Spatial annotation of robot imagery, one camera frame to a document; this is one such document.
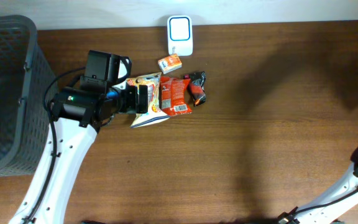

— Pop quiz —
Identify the beige snack bag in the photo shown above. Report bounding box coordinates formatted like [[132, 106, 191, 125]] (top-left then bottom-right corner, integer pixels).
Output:
[[126, 72, 169, 128]]

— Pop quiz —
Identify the red snack bag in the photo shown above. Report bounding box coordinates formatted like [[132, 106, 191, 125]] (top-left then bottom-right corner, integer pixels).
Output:
[[160, 76, 192, 116]]

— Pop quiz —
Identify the orange snack packet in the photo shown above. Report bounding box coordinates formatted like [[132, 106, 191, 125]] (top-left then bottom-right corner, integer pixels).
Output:
[[158, 54, 182, 74]]

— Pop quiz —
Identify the hex wrench set packet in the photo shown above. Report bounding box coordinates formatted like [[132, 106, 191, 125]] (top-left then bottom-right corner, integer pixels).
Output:
[[183, 71, 206, 106]]

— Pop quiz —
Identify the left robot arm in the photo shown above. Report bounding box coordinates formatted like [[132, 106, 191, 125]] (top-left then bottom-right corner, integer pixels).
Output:
[[10, 50, 148, 223]]

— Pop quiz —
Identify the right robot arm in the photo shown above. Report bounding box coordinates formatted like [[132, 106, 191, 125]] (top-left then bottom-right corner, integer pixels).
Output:
[[276, 147, 358, 224]]

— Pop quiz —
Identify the grey plastic mesh basket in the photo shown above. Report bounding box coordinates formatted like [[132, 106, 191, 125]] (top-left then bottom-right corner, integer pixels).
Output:
[[0, 15, 58, 177]]

